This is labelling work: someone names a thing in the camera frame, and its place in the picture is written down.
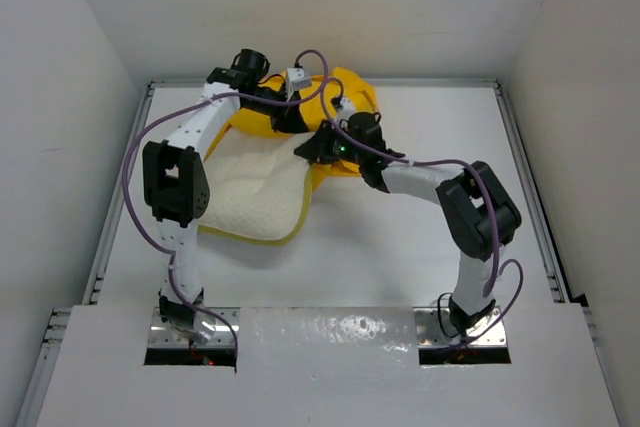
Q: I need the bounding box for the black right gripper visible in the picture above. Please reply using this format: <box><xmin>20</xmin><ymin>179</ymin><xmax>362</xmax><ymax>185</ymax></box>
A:
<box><xmin>298</xmin><ymin>118</ymin><xmax>367</xmax><ymax>165</ymax></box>

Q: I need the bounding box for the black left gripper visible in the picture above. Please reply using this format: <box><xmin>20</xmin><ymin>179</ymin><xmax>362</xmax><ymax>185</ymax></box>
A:
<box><xmin>244</xmin><ymin>83</ymin><xmax>309</xmax><ymax>136</ymax></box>

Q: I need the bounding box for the yellow pillowcase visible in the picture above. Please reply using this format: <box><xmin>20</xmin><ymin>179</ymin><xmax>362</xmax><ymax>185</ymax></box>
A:
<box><xmin>202</xmin><ymin>65</ymin><xmax>382</xmax><ymax>196</ymax></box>

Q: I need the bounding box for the cream quilted pillow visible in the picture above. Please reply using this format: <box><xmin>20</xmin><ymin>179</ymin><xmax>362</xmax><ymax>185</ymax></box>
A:
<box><xmin>199</xmin><ymin>129</ymin><xmax>313</xmax><ymax>246</ymax></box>

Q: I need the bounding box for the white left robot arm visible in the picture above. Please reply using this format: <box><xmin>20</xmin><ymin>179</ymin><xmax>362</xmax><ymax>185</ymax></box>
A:
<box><xmin>142</xmin><ymin>49</ymin><xmax>311</xmax><ymax>345</ymax></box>

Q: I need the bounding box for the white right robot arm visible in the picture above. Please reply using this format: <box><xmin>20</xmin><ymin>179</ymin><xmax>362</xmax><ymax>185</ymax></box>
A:
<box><xmin>294</xmin><ymin>112</ymin><xmax>522</xmax><ymax>336</ymax></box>

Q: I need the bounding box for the white front cover board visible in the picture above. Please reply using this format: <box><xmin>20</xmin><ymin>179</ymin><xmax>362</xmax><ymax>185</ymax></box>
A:
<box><xmin>38</xmin><ymin>305</ymin><xmax>617</xmax><ymax>426</ymax></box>

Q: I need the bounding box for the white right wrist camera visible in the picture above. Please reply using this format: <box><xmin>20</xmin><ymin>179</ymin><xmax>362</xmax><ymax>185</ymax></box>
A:
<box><xmin>334</xmin><ymin>96</ymin><xmax>357</xmax><ymax>123</ymax></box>

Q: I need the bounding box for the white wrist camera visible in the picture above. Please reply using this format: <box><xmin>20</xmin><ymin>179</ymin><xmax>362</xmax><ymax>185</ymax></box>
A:
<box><xmin>334</xmin><ymin>96</ymin><xmax>357</xmax><ymax>123</ymax></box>
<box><xmin>285</xmin><ymin>67</ymin><xmax>312</xmax><ymax>100</ymax></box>

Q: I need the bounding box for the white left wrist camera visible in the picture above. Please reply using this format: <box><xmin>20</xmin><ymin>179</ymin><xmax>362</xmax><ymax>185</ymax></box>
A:
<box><xmin>285</xmin><ymin>67</ymin><xmax>312</xmax><ymax>100</ymax></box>

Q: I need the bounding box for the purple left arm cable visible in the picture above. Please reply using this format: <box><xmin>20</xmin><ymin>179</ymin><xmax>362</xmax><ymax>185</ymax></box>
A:
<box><xmin>122</xmin><ymin>49</ymin><xmax>334</xmax><ymax>363</ymax></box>

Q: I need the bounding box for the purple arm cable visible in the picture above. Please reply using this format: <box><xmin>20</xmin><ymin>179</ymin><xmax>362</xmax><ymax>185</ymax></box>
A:
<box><xmin>122</xmin><ymin>49</ymin><xmax>334</xmax><ymax>363</ymax></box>
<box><xmin>319</xmin><ymin>75</ymin><xmax>525</xmax><ymax>348</ymax></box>

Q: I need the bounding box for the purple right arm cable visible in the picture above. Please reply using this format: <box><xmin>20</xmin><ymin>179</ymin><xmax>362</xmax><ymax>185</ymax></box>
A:
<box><xmin>319</xmin><ymin>75</ymin><xmax>525</xmax><ymax>348</ymax></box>

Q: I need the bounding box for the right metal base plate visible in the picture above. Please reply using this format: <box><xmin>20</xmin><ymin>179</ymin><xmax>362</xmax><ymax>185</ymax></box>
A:
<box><xmin>415</xmin><ymin>307</ymin><xmax>509</xmax><ymax>348</ymax></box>

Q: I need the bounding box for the metal base plate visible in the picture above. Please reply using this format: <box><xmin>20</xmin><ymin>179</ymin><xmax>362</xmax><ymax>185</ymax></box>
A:
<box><xmin>147</xmin><ymin>307</ymin><xmax>235</xmax><ymax>349</ymax></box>
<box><xmin>415</xmin><ymin>307</ymin><xmax>509</xmax><ymax>348</ymax></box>

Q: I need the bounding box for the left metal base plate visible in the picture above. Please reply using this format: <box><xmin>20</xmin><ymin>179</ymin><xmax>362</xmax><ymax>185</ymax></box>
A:
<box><xmin>147</xmin><ymin>307</ymin><xmax>235</xmax><ymax>349</ymax></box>

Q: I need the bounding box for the aluminium table frame rail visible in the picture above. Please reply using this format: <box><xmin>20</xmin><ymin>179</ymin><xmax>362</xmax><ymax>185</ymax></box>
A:
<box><xmin>14</xmin><ymin>77</ymin><xmax>596</xmax><ymax>427</ymax></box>

